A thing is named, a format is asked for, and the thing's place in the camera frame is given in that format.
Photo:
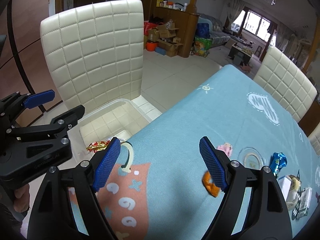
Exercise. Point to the blue bag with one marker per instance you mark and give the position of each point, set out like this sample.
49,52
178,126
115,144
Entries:
202,30

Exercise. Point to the assorted bottles and boxes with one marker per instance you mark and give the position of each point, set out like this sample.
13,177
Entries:
172,4

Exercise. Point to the white paper packet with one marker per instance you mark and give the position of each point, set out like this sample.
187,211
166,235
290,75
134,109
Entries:
283,182

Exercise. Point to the orange peel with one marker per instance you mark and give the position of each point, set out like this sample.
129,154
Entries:
211,191

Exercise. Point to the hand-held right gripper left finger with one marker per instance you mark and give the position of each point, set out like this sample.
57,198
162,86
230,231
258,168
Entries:
107,165

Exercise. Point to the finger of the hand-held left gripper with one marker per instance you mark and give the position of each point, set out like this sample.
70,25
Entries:
40,99
67,120

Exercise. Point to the clear glass dish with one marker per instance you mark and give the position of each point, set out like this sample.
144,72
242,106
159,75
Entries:
250,158

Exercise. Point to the cream printed plastic wrapper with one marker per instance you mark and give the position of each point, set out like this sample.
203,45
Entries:
292,195

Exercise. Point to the cream quilted leather chair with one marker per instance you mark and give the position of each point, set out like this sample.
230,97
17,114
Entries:
315,142
95,55
282,85

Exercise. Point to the patterned curtain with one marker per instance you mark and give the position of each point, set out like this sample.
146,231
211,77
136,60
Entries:
233,10

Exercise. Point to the orange bucket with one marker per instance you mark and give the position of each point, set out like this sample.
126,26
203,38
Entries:
151,46

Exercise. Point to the red yellow snack wrapper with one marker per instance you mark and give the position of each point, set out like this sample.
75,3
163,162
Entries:
96,145

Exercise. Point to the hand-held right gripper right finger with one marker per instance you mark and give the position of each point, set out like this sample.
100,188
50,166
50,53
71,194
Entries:
212,165

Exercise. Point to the wooden divider cabinet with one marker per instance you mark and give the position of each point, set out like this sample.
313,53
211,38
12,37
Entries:
186,27

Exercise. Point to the blue foil wrapper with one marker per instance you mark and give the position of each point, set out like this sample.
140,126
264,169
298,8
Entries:
278,161

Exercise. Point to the grey sofa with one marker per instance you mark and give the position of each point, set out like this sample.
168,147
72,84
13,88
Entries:
220,30

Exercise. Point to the pile of cardboard boxes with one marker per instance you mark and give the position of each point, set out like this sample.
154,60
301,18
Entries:
165,37

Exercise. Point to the blue foam block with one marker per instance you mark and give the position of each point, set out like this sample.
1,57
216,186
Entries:
161,51

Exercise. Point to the blue printed tablecloth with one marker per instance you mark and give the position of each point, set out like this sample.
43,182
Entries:
187,115

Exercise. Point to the red bag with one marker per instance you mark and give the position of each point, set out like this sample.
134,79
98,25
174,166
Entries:
147,28

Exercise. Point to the person's left hand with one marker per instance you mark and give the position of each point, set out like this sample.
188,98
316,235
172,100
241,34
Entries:
21,200

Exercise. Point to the coffee table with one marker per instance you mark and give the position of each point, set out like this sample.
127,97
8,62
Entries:
241,52

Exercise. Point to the pink crumpled wrapper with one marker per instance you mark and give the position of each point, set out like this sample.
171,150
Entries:
225,148

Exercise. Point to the white green milk carton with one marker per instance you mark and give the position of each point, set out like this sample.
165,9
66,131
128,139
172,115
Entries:
303,200

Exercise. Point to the colourful printed bag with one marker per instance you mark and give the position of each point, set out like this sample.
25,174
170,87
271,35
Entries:
201,46

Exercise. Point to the window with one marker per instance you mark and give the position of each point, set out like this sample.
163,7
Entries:
257,26

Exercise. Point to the clear plastic bin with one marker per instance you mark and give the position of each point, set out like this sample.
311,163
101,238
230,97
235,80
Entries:
107,120

